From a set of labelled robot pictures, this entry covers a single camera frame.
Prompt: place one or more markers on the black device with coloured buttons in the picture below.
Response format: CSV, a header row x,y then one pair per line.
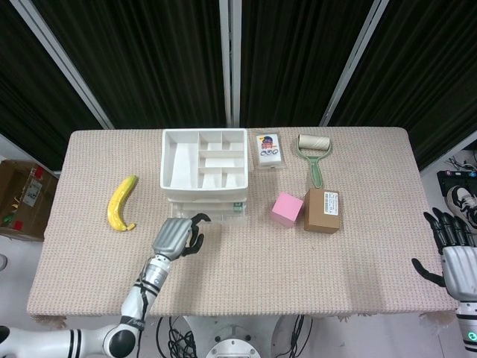
x,y
445,179

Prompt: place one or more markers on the pink cube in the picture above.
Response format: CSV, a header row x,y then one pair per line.
x,y
287,209

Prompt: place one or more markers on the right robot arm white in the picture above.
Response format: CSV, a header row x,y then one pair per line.
x,y
467,320

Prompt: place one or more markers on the clear drawer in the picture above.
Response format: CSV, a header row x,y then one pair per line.
x,y
220,219
208,195

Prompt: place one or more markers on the black curtain panel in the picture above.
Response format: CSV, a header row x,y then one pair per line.
x,y
428,74
149,63
26,112
298,56

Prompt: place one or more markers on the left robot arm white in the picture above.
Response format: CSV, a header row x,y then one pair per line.
x,y
149,283

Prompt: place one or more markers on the beige woven tablecloth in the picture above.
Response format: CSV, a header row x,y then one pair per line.
x,y
261,268

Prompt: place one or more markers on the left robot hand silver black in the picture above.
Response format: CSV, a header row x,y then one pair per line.
x,y
171,238

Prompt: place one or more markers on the white frame post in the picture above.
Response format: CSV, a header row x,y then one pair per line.
x,y
63,63
354,63
231,63

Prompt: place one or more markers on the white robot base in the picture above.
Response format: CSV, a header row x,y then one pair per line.
x,y
231,347

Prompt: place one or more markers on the yellow banana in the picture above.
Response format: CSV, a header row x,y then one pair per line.
x,y
117,209

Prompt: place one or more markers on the green lint roller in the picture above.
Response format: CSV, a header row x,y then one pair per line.
x,y
315,143

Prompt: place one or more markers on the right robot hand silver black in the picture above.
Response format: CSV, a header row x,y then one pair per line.
x,y
462,272

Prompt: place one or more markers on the white black sneaker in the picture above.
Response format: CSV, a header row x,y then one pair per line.
x,y
464,203

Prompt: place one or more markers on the small green item with barcode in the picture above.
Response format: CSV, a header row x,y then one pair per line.
x,y
238,207

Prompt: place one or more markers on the white drawer organizer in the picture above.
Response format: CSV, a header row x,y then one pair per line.
x,y
165,160

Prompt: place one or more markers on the white packet with printed label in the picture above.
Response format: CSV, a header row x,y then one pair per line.
x,y
269,151

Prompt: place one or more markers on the brown cardboard box with label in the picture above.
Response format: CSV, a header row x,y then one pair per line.
x,y
320,220

